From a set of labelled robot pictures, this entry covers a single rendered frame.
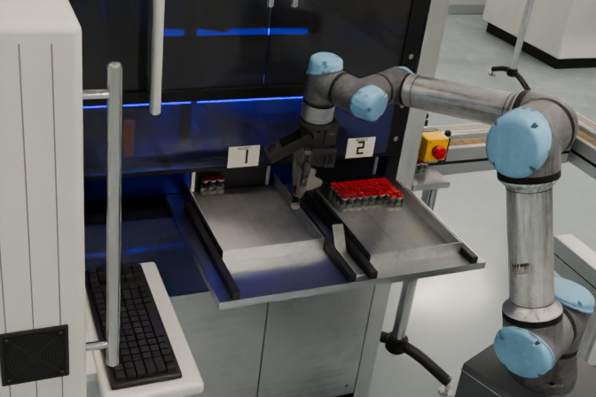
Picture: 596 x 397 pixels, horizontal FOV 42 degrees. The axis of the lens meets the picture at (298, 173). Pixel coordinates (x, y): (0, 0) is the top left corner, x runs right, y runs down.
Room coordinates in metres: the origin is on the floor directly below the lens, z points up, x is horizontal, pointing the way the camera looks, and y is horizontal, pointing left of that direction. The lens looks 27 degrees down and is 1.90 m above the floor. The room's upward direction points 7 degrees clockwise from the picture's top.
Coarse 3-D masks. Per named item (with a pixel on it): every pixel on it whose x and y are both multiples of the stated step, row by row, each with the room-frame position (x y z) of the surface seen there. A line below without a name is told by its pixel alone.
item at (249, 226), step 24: (192, 192) 1.81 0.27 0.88; (240, 192) 1.84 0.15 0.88; (264, 192) 1.86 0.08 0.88; (288, 192) 1.82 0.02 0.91; (216, 216) 1.70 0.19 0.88; (240, 216) 1.72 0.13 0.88; (264, 216) 1.73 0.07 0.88; (288, 216) 1.75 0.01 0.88; (216, 240) 1.54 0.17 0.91; (240, 240) 1.60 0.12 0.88; (264, 240) 1.62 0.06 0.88; (288, 240) 1.63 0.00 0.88; (312, 240) 1.60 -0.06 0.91
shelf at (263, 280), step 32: (320, 192) 1.91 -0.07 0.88; (320, 224) 1.73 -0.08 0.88; (192, 256) 1.54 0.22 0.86; (288, 256) 1.56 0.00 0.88; (320, 256) 1.58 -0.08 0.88; (448, 256) 1.66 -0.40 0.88; (480, 256) 1.68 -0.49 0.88; (224, 288) 1.40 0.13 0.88; (256, 288) 1.42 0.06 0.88; (288, 288) 1.43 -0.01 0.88; (320, 288) 1.45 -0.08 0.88; (352, 288) 1.49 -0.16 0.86
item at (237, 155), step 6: (234, 150) 1.78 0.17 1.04; (240, 150) 1.78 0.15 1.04; (246, 150) 1.79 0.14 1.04; (252, 150) 1.80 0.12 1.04; (258, 150) 1.80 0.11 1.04; (228, 156) 1.77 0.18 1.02; (234, 156) 1.78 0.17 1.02; (240, 156) 1.78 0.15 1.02; (252, 156) 1.80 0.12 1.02; (258, 156) 1.80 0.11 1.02; (228, 162) 1.77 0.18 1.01; (234, 162) 1.78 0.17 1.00; (240, 162) 1.78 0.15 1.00; (252, 162) 1.80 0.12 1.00
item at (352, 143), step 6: (354, 138) 1.92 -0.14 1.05; (360, 138) 1.93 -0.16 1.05; (366, 138) 1.94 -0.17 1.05; (372, 138) 1.95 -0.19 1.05; (348, 144) 1.92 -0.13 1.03; (354, 144) 1.93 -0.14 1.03; (360, 144) 1.93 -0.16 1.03; (366, 144) 1.94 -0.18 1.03; (372, 144) 1.95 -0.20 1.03; (348, 150) 1.92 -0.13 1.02; (354, 150) 1.93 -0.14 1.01; (360, 150) 1.94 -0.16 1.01; (366, 150) 1.94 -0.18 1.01; (372, 150) 1.95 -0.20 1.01; (348, 156) 1.92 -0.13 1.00; (354, 156) 1.93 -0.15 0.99; (360, 156) 1.94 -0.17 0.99; (366, 156) 1.95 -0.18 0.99
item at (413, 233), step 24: (408, 192) 1.91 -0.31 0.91; (336, 216) 1.74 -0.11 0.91; (360, 216) 1.80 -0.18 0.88; (384, 216) 1.81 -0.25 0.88; (408, 216) 1.83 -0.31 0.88; (432, 216) 1.80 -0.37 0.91; (360, 240) 1.62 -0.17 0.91; (384, 240) 1.69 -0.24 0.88; (408, 240) 1.71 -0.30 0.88; (432, 240) 1.72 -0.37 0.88; (456, 240) 1.69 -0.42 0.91; (384, 264) 1.58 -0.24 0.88
